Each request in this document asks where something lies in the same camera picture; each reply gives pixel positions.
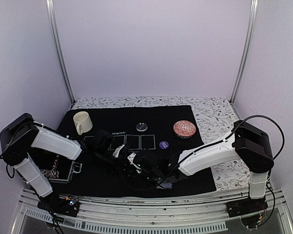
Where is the blue playing card deck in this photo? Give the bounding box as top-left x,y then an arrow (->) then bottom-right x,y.
156,180 -> 173,190

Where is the purple small blind button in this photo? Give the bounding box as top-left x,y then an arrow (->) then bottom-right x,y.
159,141 -> 169,150

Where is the black round dealer button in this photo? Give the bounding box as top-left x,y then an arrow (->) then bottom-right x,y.
136,122 -> 147,132

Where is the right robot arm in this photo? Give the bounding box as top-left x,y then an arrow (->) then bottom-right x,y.
127,120 -> 274,213

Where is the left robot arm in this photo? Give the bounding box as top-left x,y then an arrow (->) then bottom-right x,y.
0,113 -> 131,212

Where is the cream ceramic mug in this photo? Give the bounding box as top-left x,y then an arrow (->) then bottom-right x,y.
73,111 -> 93,136

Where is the black poker felt mat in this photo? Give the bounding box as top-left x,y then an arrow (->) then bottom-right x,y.
58,105 -> 216,198

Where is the red patterned bowl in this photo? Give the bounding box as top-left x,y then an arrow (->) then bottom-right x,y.
173,120 -> 197,139

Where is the aluminium poker chip case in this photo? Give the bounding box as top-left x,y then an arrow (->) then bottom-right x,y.
36,155 -> 83,183

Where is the lower poker chip row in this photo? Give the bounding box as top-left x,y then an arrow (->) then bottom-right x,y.
41,169 -> 60,179

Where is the floral patterned tablecloth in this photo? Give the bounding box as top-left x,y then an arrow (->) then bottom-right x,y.
72,97 -> 265,194

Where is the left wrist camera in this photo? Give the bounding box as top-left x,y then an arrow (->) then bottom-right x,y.
112,144 -> 127,158

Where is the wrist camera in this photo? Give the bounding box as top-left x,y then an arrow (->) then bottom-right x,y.
112,144 -> 127,158
127,153 -> 142,174

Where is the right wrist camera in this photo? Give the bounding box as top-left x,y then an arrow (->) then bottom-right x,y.
127,153 -> 142,174

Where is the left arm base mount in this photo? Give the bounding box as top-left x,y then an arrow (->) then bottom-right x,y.
37,192 -> 80,217

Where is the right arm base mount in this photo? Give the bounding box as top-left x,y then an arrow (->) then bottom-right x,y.
226,196 -> 268,229

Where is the left aluminium frame post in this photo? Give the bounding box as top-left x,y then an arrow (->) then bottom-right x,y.
45,0 -> 75,105

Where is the aluminium frame post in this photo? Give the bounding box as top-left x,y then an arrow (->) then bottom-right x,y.
230,0 -> 259,105
45,0 -> 75,105

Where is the right aluminium frame post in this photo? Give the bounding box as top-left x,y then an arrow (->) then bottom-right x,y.
230,0 -> 259,105

